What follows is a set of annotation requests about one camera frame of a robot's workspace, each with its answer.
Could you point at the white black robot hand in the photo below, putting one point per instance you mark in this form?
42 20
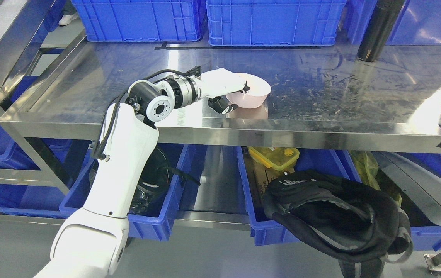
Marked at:
216 83

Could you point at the pink ikea bowl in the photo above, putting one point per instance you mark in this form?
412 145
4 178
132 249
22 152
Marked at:
255 96

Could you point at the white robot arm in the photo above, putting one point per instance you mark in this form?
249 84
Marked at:
91 241

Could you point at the blue crate top middle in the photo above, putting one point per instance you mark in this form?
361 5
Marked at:
273 22

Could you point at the blue crate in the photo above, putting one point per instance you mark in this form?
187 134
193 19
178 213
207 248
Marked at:
142 20
418 23
273 22

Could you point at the blue bin under table middle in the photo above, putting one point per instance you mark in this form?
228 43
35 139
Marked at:
264 230

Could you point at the blue bin under table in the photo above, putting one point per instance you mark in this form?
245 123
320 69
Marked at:
157 224
264 230

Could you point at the yellow lunch box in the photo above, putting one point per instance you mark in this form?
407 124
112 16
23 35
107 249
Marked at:
277 158

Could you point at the black helmet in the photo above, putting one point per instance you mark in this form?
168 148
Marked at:
150 185

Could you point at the blue crate top left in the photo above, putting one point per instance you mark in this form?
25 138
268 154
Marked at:
142 20

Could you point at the blue bin under table left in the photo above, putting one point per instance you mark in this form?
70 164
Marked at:
157 224

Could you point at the yellow plastic bag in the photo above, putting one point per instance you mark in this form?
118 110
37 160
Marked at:
371 175

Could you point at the black thermos bottle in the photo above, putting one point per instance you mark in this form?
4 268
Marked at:
380 25

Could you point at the stainless steel table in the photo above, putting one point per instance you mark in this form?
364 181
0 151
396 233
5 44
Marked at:
321 98

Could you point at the black backpack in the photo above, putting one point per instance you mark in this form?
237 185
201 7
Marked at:
363 228

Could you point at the blue crate top right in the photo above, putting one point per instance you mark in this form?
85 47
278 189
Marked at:
418 23

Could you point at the blue bin far left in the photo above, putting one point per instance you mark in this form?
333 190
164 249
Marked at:
25 200

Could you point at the grey plastic cover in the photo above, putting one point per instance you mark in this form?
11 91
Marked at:
420 185

